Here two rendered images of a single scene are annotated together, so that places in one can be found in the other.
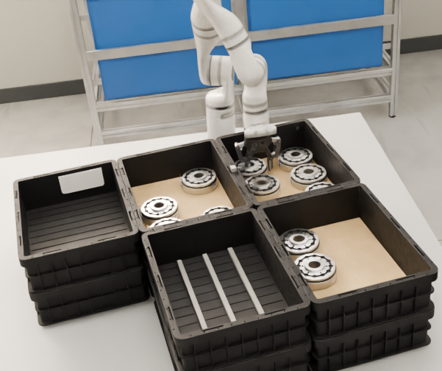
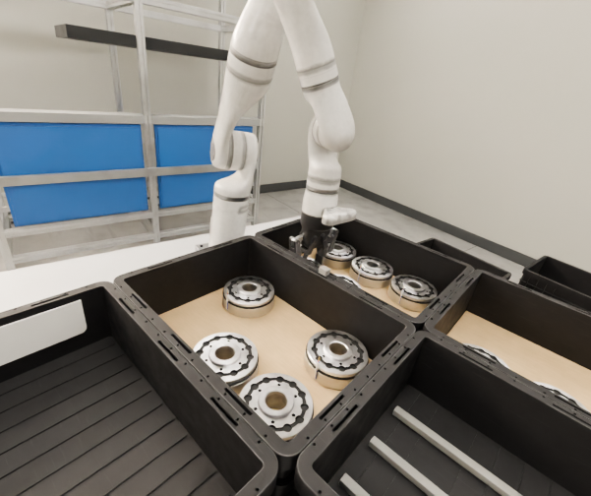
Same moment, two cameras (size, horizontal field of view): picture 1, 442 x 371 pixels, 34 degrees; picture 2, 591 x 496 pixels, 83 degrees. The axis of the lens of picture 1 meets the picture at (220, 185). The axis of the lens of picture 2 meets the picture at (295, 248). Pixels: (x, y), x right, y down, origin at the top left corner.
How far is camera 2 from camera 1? 1.57 m
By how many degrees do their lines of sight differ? 34
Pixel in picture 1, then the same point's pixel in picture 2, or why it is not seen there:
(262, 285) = (521, 480)
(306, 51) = (201, 185)
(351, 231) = (484, 331)
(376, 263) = (568, 373)
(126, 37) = (37, 165)
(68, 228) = (13, 466)
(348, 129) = not seen: hidden behind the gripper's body
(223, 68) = (250, 145)
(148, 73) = (64, 200)
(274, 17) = (178, 157)
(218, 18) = (316, 25)
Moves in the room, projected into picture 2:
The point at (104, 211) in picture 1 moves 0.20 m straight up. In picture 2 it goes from (102, 387) to (77, 267)
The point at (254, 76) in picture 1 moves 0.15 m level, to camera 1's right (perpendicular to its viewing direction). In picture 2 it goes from (349, 133) to (401, 134)
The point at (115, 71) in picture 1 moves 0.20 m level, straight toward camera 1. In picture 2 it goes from (27, 199) to (33, 211)
